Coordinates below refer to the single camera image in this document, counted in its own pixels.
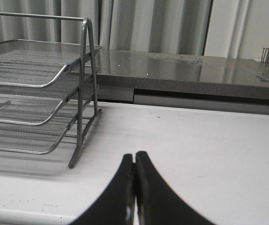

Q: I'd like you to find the grey curtain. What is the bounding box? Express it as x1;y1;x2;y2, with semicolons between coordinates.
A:
0;0;269;59

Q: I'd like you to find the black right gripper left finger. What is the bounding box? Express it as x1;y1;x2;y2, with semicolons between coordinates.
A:
71;154;135;225

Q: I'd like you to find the mesh tray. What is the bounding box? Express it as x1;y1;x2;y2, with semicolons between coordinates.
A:
0;39;102;89
0;67;101;127
0;112;95;155

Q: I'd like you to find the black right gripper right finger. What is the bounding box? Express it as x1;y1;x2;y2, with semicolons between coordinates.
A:
136;151;213;225

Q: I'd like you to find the grey stone counter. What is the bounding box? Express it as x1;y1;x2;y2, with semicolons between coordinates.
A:
96;49;269;100

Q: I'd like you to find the grey metal rack frame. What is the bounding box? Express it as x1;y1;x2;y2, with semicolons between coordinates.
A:
0;11;103;169

